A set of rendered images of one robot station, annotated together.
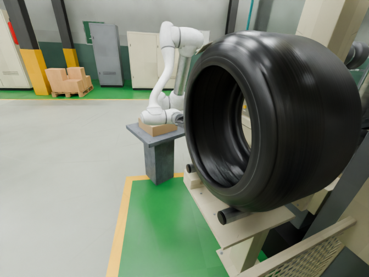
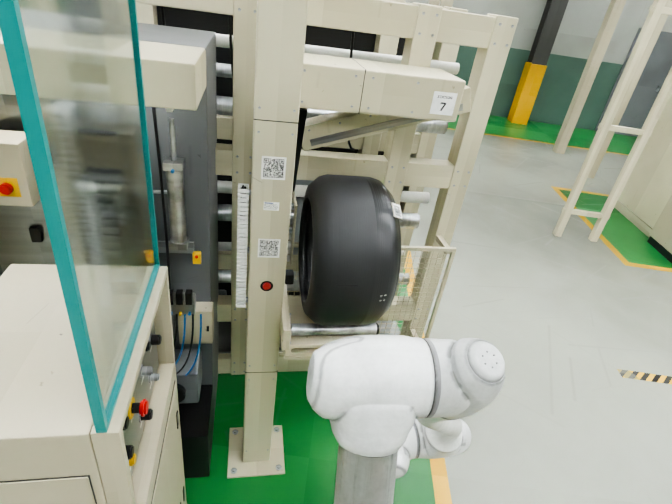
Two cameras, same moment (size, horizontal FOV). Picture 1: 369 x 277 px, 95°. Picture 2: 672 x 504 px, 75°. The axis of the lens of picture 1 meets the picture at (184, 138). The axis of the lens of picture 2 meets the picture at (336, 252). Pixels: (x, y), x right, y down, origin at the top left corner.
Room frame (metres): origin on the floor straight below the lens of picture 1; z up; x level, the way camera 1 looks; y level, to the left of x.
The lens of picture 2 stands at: (1.99, 0.01, 2.01)
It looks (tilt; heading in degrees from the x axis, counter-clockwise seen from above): 31 degrees down; 190
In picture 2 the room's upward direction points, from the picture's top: 9 degrees clockwise
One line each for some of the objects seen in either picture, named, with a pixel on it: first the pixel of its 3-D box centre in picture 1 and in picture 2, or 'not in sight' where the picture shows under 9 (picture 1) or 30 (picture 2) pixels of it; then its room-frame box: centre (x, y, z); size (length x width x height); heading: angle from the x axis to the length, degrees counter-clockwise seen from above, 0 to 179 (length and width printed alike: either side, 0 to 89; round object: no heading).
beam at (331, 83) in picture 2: not in sight; (374, 87); (0.26, -0.25, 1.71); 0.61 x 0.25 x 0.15; 114
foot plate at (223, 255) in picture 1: (240, 261); (256, 449); (0.70, -0.47, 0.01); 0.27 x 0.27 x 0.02; 24
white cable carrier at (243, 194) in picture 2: not in sight; (243, 249); (0.76, -0.53, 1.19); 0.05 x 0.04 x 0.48; 24
